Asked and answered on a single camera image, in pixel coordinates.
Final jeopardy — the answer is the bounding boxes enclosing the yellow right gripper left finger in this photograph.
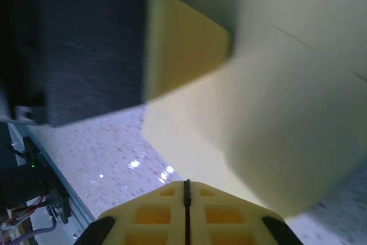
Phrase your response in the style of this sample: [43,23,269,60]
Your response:
[76,180,187,245]

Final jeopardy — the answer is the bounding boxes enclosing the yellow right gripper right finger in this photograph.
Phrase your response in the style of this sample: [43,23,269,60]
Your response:
[188,180,303,245]

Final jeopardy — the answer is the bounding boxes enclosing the left cable connector with LED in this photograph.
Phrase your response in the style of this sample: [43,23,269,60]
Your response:
[25,157,44,171]

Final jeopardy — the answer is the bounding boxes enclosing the yellow paper sheet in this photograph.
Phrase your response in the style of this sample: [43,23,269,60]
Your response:
[141,0,367,219]

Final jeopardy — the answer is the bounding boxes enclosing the aluminium mounting rail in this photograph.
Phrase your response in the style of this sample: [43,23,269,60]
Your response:
[5,121,98,245]

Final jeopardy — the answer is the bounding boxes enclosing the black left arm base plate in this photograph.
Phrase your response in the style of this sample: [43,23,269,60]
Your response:
[22,135,71,225]

